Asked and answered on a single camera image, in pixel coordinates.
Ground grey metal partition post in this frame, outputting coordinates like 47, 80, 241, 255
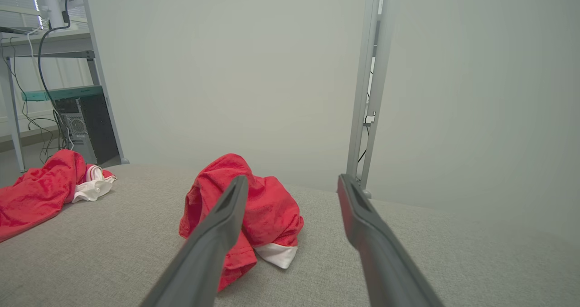
346, 0, 399, 199

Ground black computer tower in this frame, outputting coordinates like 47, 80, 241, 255
54, 94, 121, 165

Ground white cylindrical stand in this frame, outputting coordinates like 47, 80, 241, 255
39, 0, 66, 29

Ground white desk top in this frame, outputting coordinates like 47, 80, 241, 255
0, 30, 91, 56

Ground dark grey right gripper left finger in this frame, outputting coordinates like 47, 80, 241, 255
140, 176, 249, 307

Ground red basketball jersey white sleeves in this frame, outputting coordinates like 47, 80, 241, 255
0, 149, 117, 243

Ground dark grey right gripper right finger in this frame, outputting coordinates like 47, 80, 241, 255
337, 174, 445, 307

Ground black power cable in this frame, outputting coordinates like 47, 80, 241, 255
37, 0, 75, 151

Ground red jerseys pile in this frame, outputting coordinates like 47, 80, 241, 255
179, 153, 305, 292

